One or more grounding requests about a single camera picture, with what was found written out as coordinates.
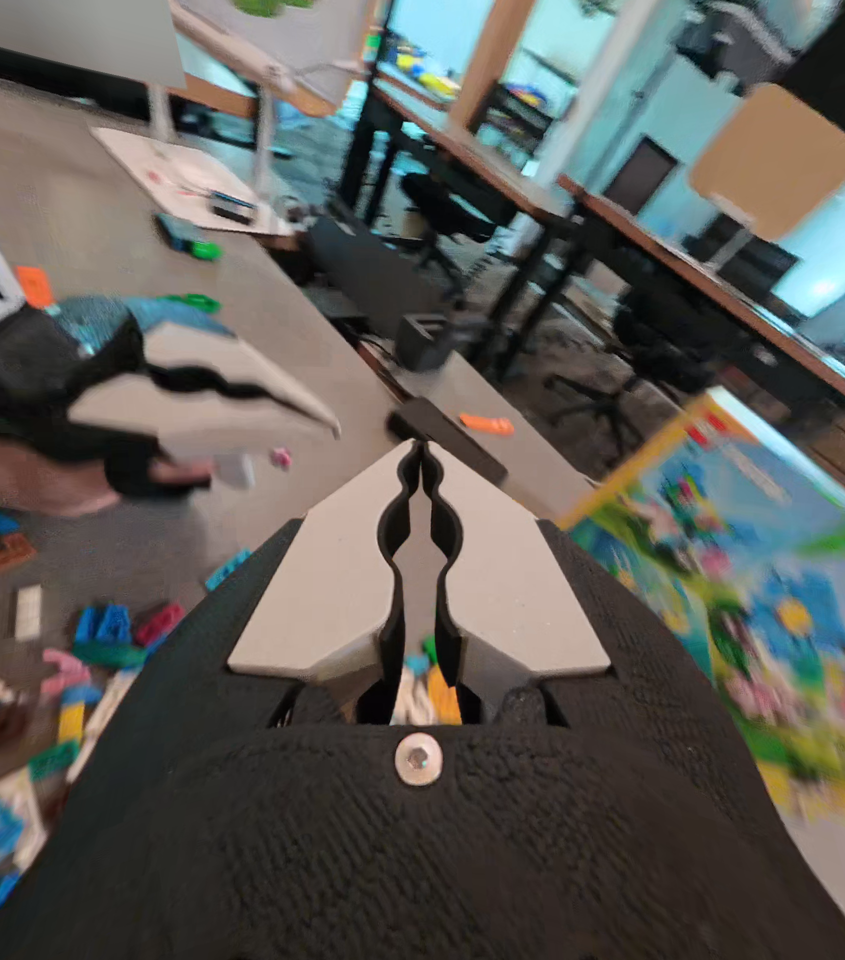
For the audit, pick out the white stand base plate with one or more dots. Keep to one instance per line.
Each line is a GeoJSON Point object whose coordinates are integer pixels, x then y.
{"type": "Point", "coordinates": [167, 172]}

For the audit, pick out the pile of colourful bricks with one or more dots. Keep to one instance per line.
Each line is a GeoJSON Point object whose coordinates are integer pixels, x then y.
{"type": "Point", "coordinates": [100, 626]}

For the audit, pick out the orange brick separator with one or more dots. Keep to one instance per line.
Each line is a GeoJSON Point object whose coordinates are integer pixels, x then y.
{"type": "Point", "coordinates": [486, 424]}
{"type": "Point", "coordinates": [34, 289]}

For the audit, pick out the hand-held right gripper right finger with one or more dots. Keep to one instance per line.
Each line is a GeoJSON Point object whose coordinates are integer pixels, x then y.
{"type": "Point", "coordinates": [527, 592]}

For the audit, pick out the small pink brick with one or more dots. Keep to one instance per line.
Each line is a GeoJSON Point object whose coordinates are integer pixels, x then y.
{"type": "Point", "coordinates": [281, 458]}

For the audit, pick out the black floor bin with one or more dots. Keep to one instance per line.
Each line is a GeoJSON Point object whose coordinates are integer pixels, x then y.
{"type": "Point", "coordinates": [422, 345]}

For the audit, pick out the black box with blue edge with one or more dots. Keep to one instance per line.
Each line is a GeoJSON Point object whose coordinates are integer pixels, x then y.
{"type": "Point", "coordinates": [176, 231]}

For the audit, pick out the cluster of small green bricks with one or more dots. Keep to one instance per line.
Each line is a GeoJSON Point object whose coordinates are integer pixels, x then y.
{"type": "Point", "coordinates": [194, 304]}

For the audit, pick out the tan instruction board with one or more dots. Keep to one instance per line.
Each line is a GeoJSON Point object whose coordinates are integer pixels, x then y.
{"type": "Point", "coordinates": [212, 101]}

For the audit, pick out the small tan board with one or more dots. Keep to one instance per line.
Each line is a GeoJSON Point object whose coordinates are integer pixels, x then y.
{"type": "Point", "coordinates": [775, 157]}

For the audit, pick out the small black blue box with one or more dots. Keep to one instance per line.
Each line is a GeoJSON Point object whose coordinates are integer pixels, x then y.
{"type": "Point", "coordinates": [233, 208]}

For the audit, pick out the brown-top office desk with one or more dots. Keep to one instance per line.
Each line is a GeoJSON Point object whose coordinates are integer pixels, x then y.
{"type": "Point", "coordinates": [467, 146]}
{"type": "Point", "coordinates": [692, 274]}

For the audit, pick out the person's left hand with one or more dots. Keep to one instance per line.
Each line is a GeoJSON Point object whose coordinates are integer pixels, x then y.
{"type": "Point", "coordinates": [32, 472]}

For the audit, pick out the black equipment bag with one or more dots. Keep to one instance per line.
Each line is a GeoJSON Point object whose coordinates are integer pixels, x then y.
{"type": "Point", "coordinates": [362, 277]}

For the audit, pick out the black office chair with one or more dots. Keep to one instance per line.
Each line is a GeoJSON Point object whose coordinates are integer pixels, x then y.
{"type": "Point", "coordinates": [452, 217]}
{"type": "Point", "coordinates": [647, 337]}

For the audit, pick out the yellow brick set box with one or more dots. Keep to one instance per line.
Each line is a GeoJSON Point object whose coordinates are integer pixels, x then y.
{"type": "Point", "coordinates": [730, 600]}

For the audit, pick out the green curved plastic piece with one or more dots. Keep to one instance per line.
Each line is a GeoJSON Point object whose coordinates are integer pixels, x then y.
{"type": "Point", "coordinates": [206, 250]}

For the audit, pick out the black flag panel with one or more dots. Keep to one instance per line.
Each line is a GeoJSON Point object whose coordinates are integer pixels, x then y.
{"type": "Point", "coordinates": [842, 67]}

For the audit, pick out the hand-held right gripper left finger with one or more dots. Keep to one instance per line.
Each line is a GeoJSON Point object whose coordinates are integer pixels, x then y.
{"type": "Point", "coordinates": [317, 592]}

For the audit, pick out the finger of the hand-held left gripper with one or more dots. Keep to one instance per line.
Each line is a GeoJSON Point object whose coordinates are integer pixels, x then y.
{"type": "Point", "coordinates": [242, 360]}
{"type": "Point", "coordinates": [167, 416]}

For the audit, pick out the grey desk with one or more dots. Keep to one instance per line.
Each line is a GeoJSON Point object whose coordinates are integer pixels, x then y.
{"type": "Point", "coordinates": [542, 465]}
{"type": "Point", "coordinates": [55, 187]}

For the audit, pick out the black power adapter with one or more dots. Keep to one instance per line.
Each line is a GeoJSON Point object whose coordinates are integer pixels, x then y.
{"type": "Point", "coordinates": [445, 439]}

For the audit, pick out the clear acrylic post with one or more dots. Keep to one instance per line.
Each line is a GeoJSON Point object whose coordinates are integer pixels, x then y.
{"type": "Point", "coordinates": [265, 135]}
{"type": "Point", "coordinates": [160, 112]}

